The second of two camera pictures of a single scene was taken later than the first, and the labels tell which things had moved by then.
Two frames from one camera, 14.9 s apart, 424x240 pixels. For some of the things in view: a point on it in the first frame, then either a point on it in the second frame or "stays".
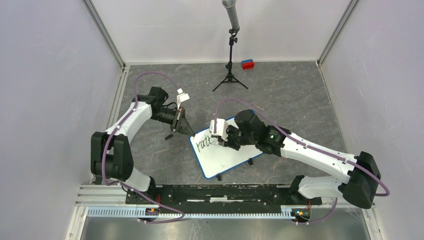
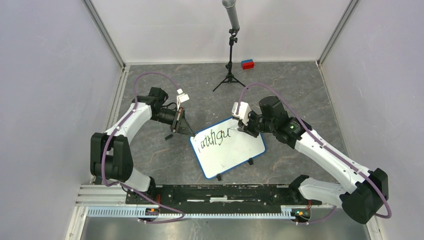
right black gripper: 229,143 → 250,131
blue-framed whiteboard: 214,158 stays
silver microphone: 231,9 stays
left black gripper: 180,123 stays
